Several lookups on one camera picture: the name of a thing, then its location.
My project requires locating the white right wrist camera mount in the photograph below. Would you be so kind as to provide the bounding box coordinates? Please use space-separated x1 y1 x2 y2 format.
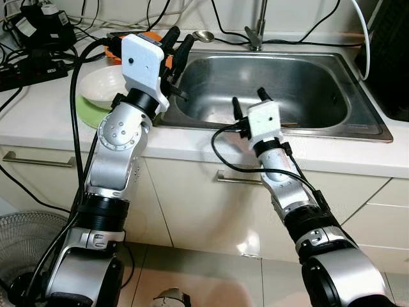
246 101 282 148

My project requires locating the white kitchen base cabinet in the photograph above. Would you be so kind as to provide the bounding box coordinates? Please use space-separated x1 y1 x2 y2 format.
0 144 409 263

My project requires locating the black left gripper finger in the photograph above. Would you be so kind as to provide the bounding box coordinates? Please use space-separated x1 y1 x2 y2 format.
170 34 196 76
160 26 181 57

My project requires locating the white water hose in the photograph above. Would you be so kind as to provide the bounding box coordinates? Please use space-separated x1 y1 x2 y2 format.
350 0 371 81

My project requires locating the white bowl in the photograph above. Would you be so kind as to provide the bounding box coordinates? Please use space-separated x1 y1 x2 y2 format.
80 65 132 109

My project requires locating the stainless steel sink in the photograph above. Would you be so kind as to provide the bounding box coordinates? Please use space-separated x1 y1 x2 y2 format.
155 50 394 143

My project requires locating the grey robot foot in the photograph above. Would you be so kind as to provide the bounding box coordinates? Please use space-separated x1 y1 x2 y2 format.
153 288 192 307

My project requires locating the black drooping cable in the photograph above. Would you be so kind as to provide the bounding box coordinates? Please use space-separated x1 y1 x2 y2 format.
0 163 53 216

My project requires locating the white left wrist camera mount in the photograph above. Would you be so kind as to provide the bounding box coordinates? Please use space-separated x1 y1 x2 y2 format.
120 34 172 113

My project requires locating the black power strip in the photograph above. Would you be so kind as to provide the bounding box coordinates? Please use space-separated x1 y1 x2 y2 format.
0 54 71 90

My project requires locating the silver bar cabinet handle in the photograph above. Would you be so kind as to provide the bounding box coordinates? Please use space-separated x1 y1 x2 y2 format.
2 151 65 168
216 170 264 186

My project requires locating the light green plate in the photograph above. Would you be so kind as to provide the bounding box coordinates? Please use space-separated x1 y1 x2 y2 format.
75 93 128 130

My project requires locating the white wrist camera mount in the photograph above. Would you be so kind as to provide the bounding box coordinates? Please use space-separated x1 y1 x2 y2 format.
246 101 282 148
120 34 172 113

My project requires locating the chrome kitchen faucet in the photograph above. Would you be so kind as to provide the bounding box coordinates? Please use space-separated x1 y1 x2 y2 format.
245 0 269 52

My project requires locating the black power cable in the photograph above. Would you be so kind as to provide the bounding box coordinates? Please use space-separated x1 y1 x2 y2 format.
265 0 343 45
210 0 256 45

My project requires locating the metal spoon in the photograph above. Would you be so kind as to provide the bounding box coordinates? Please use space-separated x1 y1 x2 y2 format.
192 30 216 43

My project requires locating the black power adapter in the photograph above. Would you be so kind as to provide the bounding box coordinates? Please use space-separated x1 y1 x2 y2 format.
13 3 70 49

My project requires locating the grey floor fan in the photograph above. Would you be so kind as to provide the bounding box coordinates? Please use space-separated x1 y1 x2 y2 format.
0 211 68 307

